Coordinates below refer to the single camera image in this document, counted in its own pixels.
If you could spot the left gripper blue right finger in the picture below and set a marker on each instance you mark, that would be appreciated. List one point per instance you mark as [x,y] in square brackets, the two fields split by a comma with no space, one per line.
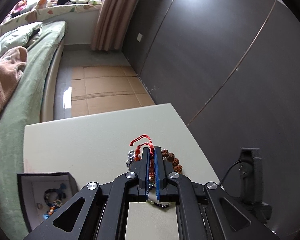
[165,188]

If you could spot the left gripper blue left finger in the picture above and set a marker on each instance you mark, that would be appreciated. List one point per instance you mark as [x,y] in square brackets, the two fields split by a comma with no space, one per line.
[139,174]

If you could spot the dark bead bracelet green accents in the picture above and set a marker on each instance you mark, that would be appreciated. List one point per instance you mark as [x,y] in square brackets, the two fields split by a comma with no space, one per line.
[159,205]

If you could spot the blue flower jewelry in box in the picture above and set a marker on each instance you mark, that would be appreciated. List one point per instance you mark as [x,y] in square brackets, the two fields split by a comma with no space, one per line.
[53,199]

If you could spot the black square jewelry box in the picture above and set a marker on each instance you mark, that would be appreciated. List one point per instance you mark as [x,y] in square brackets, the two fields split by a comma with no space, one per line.
[41,194]

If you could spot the white table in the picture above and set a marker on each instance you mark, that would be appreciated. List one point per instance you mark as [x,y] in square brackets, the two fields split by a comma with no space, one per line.
[95,147]

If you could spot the dark wardrobe doors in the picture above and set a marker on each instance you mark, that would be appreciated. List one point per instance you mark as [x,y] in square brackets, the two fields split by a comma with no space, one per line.
[231,69]

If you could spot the flattened cardboard on floor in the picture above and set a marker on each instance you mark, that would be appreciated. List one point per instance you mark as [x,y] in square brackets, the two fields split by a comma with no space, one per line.
[101,89]

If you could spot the bed with green sheet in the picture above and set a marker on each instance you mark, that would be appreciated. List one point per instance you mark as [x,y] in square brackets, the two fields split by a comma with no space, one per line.
[23,108]

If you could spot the pink fleece blanket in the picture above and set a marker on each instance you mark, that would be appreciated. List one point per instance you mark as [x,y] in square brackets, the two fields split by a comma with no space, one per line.
[12,65]

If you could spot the right pink curtain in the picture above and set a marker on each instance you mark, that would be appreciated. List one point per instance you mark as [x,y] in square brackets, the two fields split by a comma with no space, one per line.
[112,24]

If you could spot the pale green quilt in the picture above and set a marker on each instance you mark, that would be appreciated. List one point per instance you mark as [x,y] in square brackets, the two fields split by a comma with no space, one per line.
[23,36]

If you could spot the floral window sill cushion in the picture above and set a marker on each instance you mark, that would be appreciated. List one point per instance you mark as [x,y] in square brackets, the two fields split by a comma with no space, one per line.
[46,13]

